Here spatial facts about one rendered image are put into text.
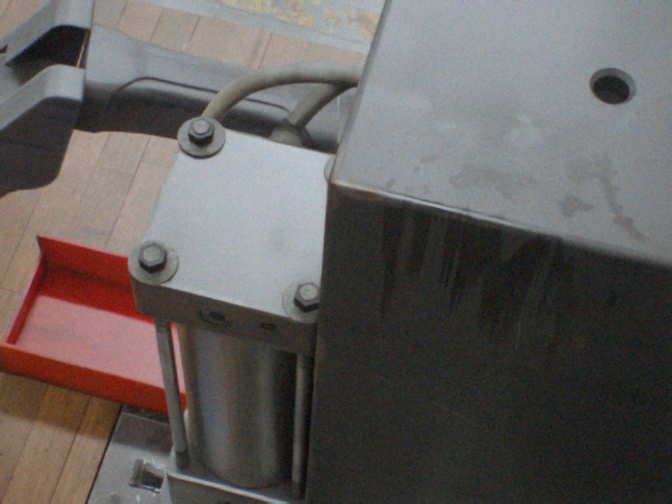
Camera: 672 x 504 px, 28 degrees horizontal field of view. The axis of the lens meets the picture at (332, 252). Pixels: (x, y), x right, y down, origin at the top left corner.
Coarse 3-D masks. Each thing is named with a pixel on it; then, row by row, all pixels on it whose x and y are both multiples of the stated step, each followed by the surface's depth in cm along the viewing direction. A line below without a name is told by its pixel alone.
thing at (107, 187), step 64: (0, 0) 144; (128, 0) 145; (256, 64) 141; (64, 192) 132; (128, 192) 132; (0, 256) 128; (0, 320) 124; (0, 384) 121; (0, 448) 118; (64, 448) 118
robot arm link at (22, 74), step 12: (0, 60) 94; (24, 60) 94; (36, 60) 94; (48, 60) 95; (0, 72) 94; (12, 72) 93; (24, 72) 93; (36, 72) 94; (0, 84) 93; (12, 84) 93; (24, 84) 93; (0, 96) 92; (0, 192) 99
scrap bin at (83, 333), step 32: (64, 256) 124; (96, 256) 123; (128, 256) 122; (32, 288) 124; (64, 288) 126; (96, 288) 126; (128, 288) 126; (32, 320) 124; (64, 320) 124; (96, 320) 124; (128, 320) 124; (0, 352) 118; (32, 352) 116; (64, 352) 122; (96, 352) 122; (128, 352) 123; (64, 384) 120; (96, 384) 118; (128, 384) 116; (160, 384) 115
